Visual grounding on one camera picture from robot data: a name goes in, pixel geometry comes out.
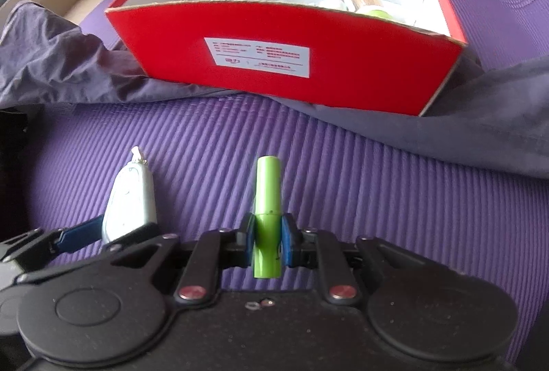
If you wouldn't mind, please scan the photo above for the purple foam mat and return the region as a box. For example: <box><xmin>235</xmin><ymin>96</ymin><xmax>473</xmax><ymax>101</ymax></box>
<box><xmin>25</xmin><ymin>0</ymin><xmax>548</xmax><ymax>370</ymax></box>

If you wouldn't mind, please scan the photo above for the grey correction tape dispenser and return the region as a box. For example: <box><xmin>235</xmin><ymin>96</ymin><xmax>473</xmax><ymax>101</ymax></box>
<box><xmin>102</xmin><ymin>146</ymin><xmax>157</xmax><ymax>244</ymax></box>

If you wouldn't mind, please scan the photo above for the purple-grey cloth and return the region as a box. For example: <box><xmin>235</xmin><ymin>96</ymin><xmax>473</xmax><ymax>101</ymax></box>
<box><xmin>1</xmin><ymin>0</ymin><xmax>548</xmax><ymax>178</ymax></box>

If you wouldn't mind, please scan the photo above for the red cardboard box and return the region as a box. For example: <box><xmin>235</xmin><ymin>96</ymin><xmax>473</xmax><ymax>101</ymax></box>
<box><xmin>105</xmin><ymin>0</ymin><xmax>466</xmax><ymax>116</ymax></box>

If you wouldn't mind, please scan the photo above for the green marker pen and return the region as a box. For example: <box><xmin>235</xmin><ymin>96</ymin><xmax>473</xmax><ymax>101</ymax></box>
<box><xmin>252</xmin><ymin>156</ymin><xmax>282</xmax><ymax>279</ymax></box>

